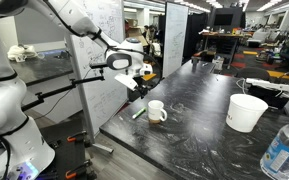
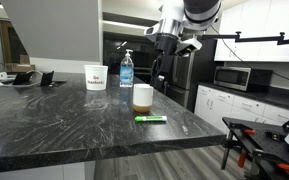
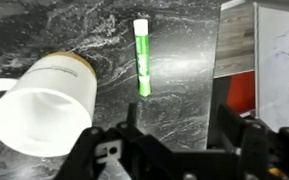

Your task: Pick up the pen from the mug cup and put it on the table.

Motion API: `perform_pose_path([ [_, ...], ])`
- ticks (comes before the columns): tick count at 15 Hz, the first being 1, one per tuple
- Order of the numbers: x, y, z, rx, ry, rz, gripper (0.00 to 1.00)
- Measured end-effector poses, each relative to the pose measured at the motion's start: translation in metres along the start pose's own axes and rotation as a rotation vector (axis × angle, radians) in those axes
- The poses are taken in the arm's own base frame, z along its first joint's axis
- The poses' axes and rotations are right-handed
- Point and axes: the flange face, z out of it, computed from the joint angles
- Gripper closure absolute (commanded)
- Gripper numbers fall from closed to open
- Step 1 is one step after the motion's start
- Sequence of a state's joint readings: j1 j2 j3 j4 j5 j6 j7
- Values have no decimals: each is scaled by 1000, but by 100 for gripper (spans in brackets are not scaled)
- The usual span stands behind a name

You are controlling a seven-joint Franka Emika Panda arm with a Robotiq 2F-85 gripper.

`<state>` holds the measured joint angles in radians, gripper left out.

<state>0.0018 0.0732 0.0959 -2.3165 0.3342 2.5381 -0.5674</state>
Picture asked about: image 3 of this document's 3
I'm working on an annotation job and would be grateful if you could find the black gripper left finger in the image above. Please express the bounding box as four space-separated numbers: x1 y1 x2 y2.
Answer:
53 103 172 180

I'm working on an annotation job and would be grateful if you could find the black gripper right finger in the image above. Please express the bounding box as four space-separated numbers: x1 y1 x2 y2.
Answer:
217 104 289 180

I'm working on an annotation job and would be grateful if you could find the green and white marker pen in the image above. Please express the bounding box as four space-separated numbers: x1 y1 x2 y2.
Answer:
132 18 152 98

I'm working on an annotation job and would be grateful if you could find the white mug with tan base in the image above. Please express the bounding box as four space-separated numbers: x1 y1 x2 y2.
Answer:
0 51 98 158

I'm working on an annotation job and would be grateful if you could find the large rolling whiteboard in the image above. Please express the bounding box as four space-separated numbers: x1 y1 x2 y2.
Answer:
254 2 289 133

